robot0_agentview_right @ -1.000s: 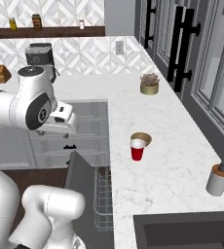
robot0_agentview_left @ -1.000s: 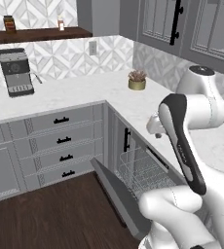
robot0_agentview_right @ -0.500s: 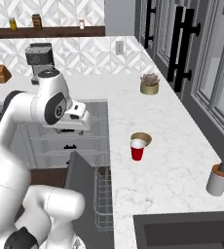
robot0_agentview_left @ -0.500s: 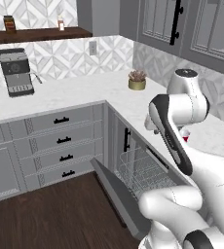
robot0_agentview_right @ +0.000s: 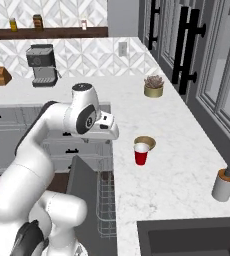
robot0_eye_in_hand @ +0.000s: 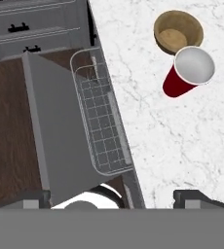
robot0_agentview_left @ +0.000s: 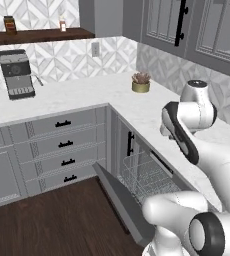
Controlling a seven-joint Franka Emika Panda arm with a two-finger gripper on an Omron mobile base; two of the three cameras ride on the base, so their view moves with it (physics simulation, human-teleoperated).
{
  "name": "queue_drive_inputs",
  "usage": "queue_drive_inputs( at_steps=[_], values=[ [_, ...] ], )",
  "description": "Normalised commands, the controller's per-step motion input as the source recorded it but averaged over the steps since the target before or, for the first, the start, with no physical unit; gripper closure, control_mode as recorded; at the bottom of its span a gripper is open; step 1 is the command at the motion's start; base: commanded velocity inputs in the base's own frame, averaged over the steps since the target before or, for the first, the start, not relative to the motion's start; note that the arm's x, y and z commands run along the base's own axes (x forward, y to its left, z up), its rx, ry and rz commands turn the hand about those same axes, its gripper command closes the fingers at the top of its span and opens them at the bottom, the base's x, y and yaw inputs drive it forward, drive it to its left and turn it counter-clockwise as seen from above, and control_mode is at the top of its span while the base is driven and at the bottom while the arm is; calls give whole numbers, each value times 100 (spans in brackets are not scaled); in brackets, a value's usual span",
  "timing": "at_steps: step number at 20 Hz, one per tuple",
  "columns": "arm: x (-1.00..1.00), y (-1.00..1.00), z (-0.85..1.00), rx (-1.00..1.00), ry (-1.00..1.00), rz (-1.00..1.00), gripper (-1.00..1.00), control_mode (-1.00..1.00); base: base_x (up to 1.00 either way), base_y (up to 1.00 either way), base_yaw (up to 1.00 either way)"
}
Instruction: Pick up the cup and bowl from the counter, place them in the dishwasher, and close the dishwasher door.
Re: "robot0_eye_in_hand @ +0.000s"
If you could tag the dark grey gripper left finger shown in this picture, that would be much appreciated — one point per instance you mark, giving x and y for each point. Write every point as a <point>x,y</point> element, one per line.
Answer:
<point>44,198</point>

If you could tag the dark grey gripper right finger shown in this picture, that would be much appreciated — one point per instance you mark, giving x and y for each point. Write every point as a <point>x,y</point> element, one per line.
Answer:
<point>179,197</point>

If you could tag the grey dishwasher door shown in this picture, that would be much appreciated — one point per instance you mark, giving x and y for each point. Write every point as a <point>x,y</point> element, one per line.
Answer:
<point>60,129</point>

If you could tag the red cup with white inside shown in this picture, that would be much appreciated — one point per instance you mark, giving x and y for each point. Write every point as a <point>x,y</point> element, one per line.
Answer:
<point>177,85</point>

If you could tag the brown wooden bowl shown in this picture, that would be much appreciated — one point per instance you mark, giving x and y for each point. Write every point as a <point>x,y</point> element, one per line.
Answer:
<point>172,38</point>

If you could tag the white and black round object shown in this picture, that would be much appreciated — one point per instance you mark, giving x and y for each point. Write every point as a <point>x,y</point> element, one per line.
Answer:
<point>94,198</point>

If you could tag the grey drawer front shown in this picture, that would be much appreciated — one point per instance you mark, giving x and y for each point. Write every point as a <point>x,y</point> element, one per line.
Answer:
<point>52,37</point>
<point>36,13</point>

